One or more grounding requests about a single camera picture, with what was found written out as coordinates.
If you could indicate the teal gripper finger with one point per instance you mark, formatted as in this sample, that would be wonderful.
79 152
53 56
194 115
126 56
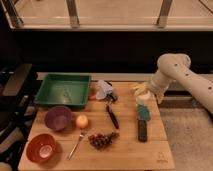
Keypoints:
143 113

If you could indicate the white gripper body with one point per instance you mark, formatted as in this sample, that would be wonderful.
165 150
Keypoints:
142 99

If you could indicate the black eraser block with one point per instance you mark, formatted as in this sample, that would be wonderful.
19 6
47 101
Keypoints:
142 131

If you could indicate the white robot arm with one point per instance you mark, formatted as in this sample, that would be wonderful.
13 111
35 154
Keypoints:
175 67

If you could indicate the purple bowl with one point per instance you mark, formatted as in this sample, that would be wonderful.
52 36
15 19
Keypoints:
58 118

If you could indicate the red bowl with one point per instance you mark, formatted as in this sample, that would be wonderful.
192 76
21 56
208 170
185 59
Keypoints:
41 148

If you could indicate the yellow banana toy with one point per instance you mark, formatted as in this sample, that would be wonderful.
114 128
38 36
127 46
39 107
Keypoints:
139 89

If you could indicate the white crumpled cloth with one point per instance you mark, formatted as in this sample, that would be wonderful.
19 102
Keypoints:
104 89

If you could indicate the small red object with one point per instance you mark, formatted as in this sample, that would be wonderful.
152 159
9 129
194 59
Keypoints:
92 97

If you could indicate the bunch of red grapes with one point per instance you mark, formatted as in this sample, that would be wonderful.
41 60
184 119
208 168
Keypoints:
100 141

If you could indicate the yellow apple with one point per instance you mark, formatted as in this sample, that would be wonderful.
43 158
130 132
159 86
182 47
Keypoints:
82 121

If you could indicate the silver fork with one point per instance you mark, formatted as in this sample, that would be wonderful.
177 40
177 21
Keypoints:
80 138

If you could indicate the green plastic tray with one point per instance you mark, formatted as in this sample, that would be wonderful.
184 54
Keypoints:
63 89

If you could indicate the black chair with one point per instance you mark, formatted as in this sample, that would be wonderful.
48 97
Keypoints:
16 92

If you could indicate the black handled knife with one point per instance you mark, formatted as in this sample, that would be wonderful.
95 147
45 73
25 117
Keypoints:
112 116

